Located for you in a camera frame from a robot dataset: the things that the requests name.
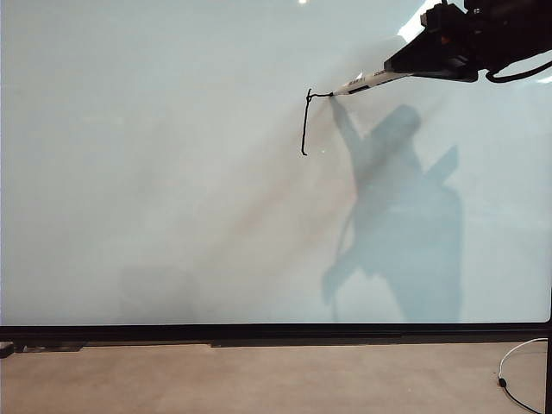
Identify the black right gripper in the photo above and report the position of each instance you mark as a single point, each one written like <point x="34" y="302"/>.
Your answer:
<point x="453" y="30"/>

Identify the white marker pen black tip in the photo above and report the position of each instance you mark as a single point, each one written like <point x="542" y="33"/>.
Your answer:
<point x="362" y="81"/>

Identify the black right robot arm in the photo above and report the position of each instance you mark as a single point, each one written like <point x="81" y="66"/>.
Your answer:
<point x="517" y="30"/>

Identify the black whiteboard stand leg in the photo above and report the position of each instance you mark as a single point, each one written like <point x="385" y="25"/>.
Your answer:
<point x="550" y="379"/>

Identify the white glass whiteboard black frame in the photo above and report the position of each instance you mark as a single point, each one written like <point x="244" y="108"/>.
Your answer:
<point x="129" y="172"/>

